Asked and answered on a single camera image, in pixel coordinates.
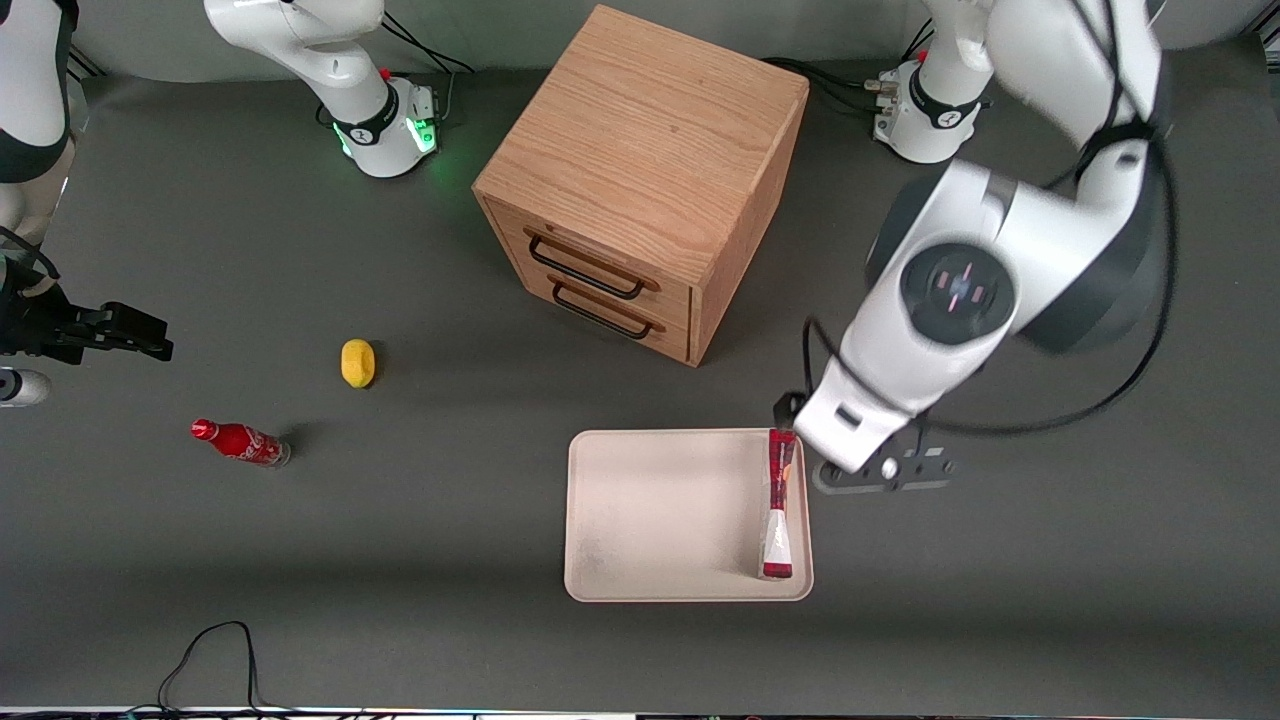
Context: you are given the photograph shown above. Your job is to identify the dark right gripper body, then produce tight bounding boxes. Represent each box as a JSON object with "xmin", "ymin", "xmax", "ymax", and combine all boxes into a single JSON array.
[{"xmin": 0, "ymin": 260, "xmax": 77, "ymax": 363}]

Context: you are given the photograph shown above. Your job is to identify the red white toothpaste box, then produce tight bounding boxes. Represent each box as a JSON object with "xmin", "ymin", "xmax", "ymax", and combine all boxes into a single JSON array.
[{"xmin": 761, "ymin": 428, "xmax": 799, "ymax": 582}]

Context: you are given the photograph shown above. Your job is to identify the beige plastic tray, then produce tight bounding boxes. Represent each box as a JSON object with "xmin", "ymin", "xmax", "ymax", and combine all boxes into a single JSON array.
[{"xmin": 564, "ymin": 428, "xmax": 815, "ymax": 603}]

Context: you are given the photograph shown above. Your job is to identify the red cola bottle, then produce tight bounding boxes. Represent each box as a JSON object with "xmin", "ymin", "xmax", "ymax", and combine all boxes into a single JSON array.
[{"xmin": 190, "ymin": 418, "xmax": 292, "ymax": 469}]

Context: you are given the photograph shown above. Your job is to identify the wooden drawer front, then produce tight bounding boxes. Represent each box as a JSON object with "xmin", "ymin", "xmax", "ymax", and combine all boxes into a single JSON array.
[
  {"xmin": 515, "ymin": 268, "xmax": 693, "ymax": 364},
  {"xmin": 483, "ymin": 197, "xmax": 694, "ymax": 323}
]

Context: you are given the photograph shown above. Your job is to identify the yellow lemon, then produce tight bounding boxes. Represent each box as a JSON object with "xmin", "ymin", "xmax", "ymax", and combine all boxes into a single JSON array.
[{"xmin": 340, "ymin": 339, "xmax": 377, "ymax": 389}]

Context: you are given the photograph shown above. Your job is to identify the wooden drawer cabinet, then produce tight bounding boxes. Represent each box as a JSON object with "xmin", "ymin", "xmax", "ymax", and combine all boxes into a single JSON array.
[{"xmin": 472, "ymin": 4, "xmax": 811, "ymax": 368}]

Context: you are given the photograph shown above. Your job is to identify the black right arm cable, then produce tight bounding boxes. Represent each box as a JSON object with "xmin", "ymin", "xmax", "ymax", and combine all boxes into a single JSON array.
[{"xmin": 0, "ymin": 225, "xmax": 63, "ymax": 283}]

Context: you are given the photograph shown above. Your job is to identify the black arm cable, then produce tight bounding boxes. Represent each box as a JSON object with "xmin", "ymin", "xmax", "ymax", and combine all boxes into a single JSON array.
[
  {"xmin": 800, "ymin": 0, "xmax": 1181, "ymax": 441},
  {"xmin": 0, "ymin": 225, "xmax": 63, "ymax": 283}
]

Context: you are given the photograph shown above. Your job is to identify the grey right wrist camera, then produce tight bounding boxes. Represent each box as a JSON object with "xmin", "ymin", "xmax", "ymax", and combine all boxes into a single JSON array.
[{"xmin": 0, "ymin": 368, "xmax": 52, "ymax": 407}]

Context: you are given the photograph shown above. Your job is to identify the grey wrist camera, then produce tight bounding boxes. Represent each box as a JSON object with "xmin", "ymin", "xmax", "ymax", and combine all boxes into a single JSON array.
[
  {"xmin": 812, "ymin": 425, "xmax": 958, "ymax": 497},
  {"xmin": 0, "ymin": 368, "xmax": 52, "ymax": 407}
]

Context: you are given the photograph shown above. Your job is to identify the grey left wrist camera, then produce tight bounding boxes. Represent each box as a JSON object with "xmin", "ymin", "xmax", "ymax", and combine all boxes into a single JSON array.
[{"xmin": 812, "ymin": 425, "xmax": 958, "ymax": 497}]

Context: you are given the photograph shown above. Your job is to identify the black metal drawer handle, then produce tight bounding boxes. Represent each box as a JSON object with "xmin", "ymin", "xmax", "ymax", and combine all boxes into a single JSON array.
[
  {"xmin": 550, "ymin": 281, "xmax": 654, "ymax": 341},
  {"xmin": 526, "ymin": 232, "xmax": 647, "ymax": 301}
]

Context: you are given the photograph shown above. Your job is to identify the black looped table cable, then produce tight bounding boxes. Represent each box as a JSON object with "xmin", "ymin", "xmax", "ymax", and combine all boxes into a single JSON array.
[{"xmin": 125, "ymin": 620, "xmax": 301, "ymax": 717}]

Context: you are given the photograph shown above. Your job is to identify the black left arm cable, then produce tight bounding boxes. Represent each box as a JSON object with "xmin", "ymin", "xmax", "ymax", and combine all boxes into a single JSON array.
[{"xmin": 800, "ymin": 0, "xmax": 1181, "ymax": 441}]

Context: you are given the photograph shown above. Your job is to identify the black left base cable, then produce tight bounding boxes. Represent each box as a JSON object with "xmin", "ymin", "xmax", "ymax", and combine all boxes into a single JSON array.
[{"xmin": 762, "ymin": 25, "xmax": 936, "ymax": 116}]

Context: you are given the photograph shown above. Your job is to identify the black base cable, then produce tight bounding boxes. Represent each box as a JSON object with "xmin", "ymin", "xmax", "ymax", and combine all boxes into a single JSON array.
[
  {"xmin": 380, "ymin": 10, "xmax": 477, "ymax": 113},
  {"xmin": 762, "ymin": 25, "xmax": 936, "ymax": 116}
]

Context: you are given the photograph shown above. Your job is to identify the black right base cable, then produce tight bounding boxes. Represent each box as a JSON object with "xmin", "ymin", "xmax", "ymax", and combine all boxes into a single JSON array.
[{"xmin": 380, "ymin": 10, "xmax": 477, "ymax": 113}]

